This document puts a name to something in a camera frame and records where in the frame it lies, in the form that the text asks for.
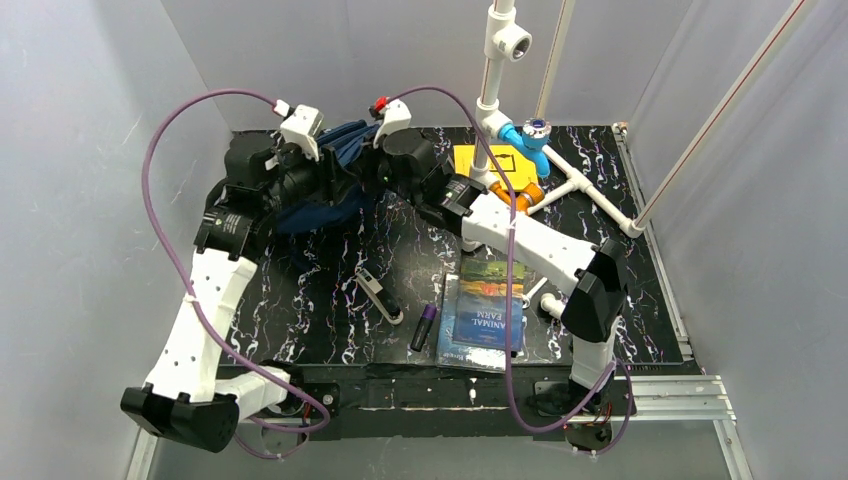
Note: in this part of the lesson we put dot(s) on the blue book underneath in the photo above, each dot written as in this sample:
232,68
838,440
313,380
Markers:
452,354

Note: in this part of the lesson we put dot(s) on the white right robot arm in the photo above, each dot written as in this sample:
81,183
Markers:
592,277

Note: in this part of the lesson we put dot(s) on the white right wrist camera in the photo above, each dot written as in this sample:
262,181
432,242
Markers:
392,116

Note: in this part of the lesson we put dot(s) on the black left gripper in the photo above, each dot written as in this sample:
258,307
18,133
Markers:
321,174

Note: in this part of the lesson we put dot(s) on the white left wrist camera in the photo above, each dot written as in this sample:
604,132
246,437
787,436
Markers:
300,128

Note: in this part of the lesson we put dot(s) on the white PVC pipe frame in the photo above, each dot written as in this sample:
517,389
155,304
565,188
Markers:
506,41

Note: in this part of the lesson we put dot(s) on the orange plastic tap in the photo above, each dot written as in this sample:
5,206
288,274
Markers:
532,195

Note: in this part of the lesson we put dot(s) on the navy blue student backpack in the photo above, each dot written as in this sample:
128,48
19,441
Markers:
339,195

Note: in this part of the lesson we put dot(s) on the white pole with red stripe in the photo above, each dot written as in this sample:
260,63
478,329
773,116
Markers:
777,38

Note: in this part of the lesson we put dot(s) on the green white plastic tap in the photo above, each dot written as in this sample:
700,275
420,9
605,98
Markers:
553,306

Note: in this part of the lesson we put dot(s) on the Animal Farm book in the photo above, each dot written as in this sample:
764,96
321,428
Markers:
481,303

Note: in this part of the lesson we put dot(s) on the yellow notebook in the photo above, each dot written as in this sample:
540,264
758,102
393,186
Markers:
519,170

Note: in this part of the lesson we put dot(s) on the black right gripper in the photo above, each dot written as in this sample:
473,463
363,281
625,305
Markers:
371,158

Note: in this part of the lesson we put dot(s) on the blue plastic tap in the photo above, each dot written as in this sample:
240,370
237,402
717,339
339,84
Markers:
529,139

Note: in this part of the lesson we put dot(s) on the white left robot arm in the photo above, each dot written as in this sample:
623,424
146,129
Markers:
201,388

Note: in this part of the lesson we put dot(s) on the thin white rear pole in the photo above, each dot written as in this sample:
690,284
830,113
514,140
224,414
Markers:
564,18

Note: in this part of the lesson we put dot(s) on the purple black marker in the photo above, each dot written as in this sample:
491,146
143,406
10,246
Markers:
423,327

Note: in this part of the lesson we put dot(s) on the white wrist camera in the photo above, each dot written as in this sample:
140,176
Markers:
392,116
300,128

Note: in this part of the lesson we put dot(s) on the silver wrench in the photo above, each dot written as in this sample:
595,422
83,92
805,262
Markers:
528,295

